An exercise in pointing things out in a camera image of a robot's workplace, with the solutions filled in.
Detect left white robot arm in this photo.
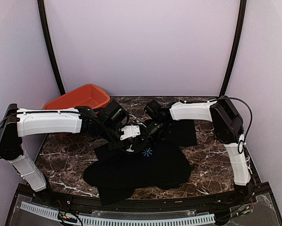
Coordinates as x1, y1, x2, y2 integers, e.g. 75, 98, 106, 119
0, 101, 148, 205

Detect black frame post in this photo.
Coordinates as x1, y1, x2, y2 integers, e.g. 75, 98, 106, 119
219, 0, 247, 96
37, 0, 66, 95

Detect left black frame post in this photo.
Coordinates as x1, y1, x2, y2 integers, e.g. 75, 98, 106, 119
37, 0, 66, 95

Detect orange plastic tub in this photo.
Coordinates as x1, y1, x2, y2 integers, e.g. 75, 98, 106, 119
40, 84, 110, 135

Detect white slotted cable duct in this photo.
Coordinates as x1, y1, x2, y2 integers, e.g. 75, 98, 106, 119
20, 202, 215, 226

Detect black t-shirt with blue logo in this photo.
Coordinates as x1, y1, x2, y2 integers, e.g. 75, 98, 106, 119
83, 120, 197, 206

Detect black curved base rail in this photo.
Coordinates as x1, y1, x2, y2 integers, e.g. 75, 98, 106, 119
4, 182, 282, 226

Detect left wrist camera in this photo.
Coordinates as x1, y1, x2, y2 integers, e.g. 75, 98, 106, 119
120, 123, 142, 141

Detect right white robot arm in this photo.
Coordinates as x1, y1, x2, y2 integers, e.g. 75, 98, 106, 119
144, 96, 254, 204

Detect right black frame post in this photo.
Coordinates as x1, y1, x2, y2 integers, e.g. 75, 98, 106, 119
219, 0, 247, 96

